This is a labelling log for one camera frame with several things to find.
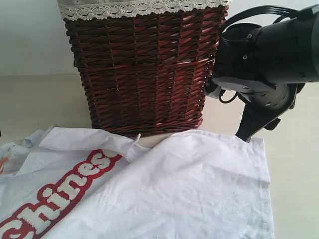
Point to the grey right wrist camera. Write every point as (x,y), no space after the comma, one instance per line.
(214,85)

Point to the dark red wicker basket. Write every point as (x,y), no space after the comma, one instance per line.
(146,74)

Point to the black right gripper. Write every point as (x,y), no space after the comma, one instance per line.
(264,101)

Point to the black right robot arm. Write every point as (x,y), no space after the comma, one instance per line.
(266,55)

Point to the white t-shirt red lettering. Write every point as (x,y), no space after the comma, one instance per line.
(78,183)

